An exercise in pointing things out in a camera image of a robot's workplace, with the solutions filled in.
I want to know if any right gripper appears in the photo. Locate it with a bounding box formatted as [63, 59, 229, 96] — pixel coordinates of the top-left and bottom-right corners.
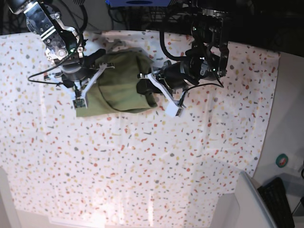
[59, 48, 115, 109]

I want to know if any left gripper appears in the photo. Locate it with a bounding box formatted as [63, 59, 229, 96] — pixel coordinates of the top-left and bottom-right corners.
[136, 59, 202, 117]

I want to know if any green t-shirt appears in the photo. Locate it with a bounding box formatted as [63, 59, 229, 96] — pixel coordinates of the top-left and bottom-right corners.
[76, 49, 157, 117]

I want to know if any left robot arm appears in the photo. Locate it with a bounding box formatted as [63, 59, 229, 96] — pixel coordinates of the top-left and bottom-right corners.
[136, 0, 231, 117]

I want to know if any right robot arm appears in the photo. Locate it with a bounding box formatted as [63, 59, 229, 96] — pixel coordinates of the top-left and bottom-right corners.
[8, 0, 114, 109]

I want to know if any terrazzo pattern tablecloth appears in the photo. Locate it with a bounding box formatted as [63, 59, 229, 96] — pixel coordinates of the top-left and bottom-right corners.
[0, 33, 280, 228]

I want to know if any blue box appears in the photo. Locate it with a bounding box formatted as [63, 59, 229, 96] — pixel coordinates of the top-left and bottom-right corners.
[105, 0, 171, 7]

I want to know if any green tape roll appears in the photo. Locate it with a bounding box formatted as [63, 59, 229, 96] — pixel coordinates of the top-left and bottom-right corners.
[275, 153, 289, 168]

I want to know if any black keyboard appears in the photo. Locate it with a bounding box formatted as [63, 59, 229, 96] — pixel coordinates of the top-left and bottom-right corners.
[257, 177, 295, 228]

